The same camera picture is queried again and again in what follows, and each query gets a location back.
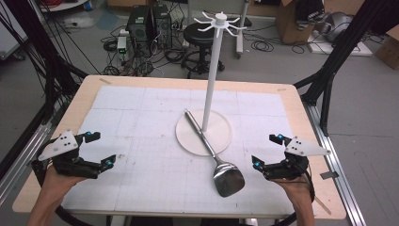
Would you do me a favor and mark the open cardboard box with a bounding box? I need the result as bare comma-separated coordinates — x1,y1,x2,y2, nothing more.
275,0,315,45

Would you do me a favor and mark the aluminium rail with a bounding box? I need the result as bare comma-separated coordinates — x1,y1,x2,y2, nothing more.
0,103,65,206
302,100,367,226

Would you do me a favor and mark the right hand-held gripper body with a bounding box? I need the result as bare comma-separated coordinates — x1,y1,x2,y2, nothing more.
263,135,332,182

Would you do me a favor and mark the metal spatula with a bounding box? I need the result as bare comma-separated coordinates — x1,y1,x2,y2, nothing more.
184,108,246,199

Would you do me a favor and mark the white stand pole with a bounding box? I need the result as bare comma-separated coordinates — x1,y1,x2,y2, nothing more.
234,0,252,59

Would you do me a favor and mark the white utensil rack with hooks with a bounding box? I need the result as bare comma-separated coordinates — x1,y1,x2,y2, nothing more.
175,11,248,157

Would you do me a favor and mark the grey rounded appliance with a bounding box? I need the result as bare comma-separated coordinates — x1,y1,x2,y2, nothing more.
322,11,355,43

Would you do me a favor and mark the small white green device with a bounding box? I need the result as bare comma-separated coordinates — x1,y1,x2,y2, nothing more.
116,35,128,55

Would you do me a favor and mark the black computer tower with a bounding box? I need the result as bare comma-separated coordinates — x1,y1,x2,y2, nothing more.
152,4,174,50
125,5,155,58

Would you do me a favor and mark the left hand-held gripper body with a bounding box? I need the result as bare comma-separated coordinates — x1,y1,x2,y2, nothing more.
30,129,102,186

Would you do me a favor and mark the white grid mat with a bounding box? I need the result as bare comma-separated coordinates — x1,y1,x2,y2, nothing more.
60,85,296,218

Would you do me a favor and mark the person's right hand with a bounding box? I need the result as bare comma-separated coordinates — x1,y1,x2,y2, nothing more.
275,176,313,207

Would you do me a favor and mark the closed cardboard box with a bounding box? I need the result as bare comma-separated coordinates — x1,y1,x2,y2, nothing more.
374,25,399,71

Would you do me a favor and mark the person's left hand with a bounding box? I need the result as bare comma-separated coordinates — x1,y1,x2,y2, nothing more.
41,167,88,205

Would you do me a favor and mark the coiled black cable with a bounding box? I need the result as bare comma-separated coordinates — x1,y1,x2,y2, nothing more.
250,40,275,54

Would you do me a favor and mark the grey tape strip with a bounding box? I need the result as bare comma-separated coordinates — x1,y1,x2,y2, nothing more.
319,170,340,181

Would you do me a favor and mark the white flat board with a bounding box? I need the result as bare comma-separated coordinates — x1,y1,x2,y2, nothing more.
306,30,375,57

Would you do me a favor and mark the black metal frame post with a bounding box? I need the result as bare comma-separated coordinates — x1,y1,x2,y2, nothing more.
294,0,391,137
11,0,89,124

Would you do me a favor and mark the black round stool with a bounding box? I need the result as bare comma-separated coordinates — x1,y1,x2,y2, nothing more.
181,22,226,80

